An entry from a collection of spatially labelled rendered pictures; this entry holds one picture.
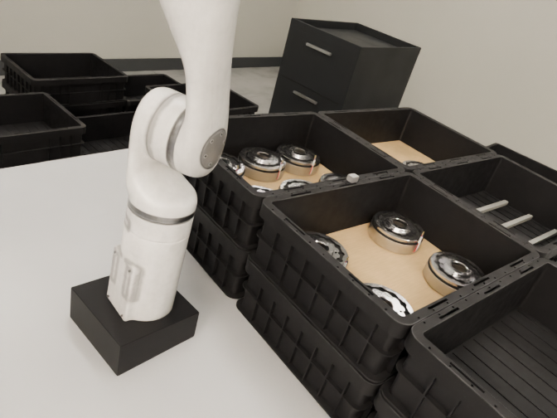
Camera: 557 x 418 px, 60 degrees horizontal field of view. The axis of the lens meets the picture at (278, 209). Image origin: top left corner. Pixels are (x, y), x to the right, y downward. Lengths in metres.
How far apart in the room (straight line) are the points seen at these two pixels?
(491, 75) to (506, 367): 3.61
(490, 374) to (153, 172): 0.55
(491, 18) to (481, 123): 0.80
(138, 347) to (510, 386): 0.53
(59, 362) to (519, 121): 3.87
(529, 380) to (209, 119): 0.58
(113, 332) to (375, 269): 0.44
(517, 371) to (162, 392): 0.52
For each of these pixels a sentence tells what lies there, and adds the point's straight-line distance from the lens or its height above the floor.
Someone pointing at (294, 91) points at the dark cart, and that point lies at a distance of 2.61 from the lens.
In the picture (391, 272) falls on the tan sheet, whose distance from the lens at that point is 0.88.
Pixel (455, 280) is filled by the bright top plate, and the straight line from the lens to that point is 0.88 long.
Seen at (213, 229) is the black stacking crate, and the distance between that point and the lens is 0.87.
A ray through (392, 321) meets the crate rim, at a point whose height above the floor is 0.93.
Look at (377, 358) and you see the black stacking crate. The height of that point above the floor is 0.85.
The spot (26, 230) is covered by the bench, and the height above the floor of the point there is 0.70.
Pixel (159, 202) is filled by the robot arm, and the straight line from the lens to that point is 0.64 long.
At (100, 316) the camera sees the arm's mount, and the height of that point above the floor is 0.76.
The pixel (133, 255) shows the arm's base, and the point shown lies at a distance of 0.69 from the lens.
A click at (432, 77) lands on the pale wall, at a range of 4.48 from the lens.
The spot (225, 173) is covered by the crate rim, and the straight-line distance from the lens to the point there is 0.81.
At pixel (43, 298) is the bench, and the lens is 0.88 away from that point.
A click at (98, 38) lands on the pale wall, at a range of 4.00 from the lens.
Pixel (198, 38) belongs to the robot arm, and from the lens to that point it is 0.53.
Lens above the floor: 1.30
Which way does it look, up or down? 30 degrees down
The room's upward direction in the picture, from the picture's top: 16 degrees clockwise
